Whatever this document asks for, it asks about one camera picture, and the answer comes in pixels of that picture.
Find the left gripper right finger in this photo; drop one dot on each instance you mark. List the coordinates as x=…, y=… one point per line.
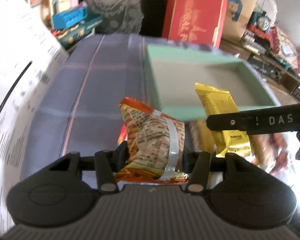
x=201, y=165

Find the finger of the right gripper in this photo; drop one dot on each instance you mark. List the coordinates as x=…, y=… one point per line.
x=261, y=121

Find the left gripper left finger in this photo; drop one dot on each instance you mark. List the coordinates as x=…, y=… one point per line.
x=104, y=164

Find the orange puffy snack bag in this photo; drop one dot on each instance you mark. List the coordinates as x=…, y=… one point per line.
x=155, y=143

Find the long yellow snack bar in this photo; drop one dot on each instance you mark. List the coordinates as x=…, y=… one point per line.
x=202, y=137

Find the rainbow red candy bag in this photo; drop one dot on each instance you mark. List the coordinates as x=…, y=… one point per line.
x=122, y=135

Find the purple plaid tablecloth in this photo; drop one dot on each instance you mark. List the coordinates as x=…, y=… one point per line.
x=80, y=111

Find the wooden tv cabinet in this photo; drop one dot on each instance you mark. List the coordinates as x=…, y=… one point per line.
x=283, y=82

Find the mint green cardboard box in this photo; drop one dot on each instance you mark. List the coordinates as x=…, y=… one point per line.
x=171, y=75

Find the blue toy train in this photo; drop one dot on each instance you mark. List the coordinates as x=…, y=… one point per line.
x=260, y=20

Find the brown cardboard box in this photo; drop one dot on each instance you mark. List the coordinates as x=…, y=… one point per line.
x=238, y=14

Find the white printed instruction sheet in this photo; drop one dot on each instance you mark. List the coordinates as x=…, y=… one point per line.
x=30, y=58

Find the red gift box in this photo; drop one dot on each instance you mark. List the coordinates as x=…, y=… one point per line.
x=195, y=21

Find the toy kitchen playset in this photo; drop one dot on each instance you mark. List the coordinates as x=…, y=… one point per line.
x=69, y=21

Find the grey lace cloth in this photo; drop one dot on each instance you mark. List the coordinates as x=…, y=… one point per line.
x=119, y=16

